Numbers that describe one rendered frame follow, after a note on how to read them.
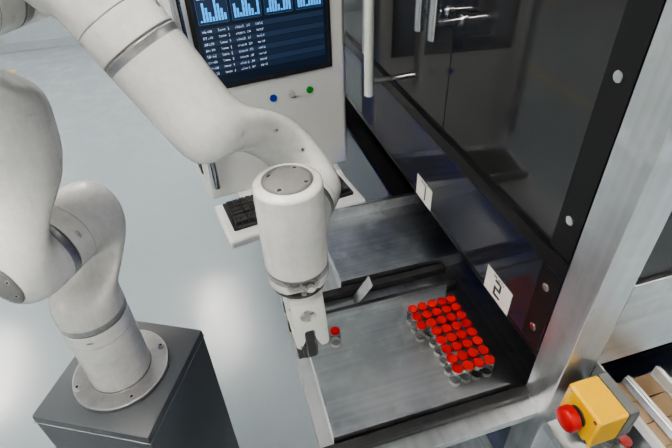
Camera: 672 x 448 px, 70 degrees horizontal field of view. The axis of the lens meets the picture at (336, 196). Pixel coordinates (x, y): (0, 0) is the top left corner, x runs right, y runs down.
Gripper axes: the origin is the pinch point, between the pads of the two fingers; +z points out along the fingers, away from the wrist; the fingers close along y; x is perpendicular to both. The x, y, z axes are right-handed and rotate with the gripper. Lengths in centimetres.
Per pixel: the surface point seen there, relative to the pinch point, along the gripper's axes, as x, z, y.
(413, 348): -23.2, 22.3, 8.6
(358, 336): -13.2, 22.2, 14.9
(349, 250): -19, 22, 41
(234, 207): 7, 28, 76
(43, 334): 101, 110, 121
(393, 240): -31, 22, 41
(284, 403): 4, 110, 57
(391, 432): -12.0, 20.5, -7.2
